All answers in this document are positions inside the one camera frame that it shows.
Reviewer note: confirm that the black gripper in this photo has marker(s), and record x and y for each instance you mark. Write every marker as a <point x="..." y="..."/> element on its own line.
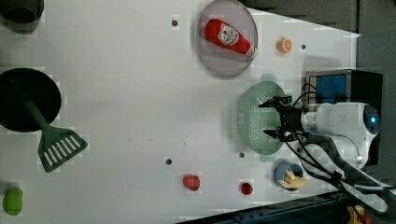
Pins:
<point x="290" y="119"/>

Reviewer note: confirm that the mint green plastic strainer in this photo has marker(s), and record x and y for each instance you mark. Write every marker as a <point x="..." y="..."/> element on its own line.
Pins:
<point x="250" y="120"/>

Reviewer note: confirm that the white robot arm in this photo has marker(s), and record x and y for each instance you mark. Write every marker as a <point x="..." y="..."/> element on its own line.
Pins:
<point x="334" y="144"/>

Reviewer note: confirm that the blue cup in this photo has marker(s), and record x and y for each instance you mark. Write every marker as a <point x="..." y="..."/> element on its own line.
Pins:
<point x="282" y="168"/>

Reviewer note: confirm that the silver black toaster oven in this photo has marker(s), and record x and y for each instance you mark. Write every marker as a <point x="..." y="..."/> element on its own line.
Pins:
<point x="358" y="84"/>

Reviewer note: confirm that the yellow banana toy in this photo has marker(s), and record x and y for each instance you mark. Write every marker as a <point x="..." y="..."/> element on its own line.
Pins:
<point x="291" y="181"/>

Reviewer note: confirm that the orange slice toy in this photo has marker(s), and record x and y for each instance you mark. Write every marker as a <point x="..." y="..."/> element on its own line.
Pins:
<point x="284" y="45"/>

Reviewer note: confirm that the red strawberry toy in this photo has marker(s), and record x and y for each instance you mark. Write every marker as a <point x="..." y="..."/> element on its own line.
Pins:
<point x="191" y="182"/>

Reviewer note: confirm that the red ketchup bottle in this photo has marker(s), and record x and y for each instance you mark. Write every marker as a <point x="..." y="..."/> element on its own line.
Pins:
<point x="224" y="35"/>

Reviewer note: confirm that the yellow red emergency button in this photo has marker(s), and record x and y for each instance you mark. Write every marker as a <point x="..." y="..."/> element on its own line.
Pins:
<point x="357" y="216"/>

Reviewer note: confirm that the green slotted spatula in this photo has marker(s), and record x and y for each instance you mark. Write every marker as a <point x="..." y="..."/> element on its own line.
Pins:
<point x="57" y="145"/>

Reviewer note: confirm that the black round pan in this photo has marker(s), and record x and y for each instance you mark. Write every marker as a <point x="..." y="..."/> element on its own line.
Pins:
<point x="41" y="89"/>

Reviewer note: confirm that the dark grey pot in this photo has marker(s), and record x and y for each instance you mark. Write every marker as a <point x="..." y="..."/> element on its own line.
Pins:
<point x="22" y="16"/>

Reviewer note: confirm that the green pepper toy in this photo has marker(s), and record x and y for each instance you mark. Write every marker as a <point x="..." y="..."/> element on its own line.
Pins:
<point x="12" y="202"/>

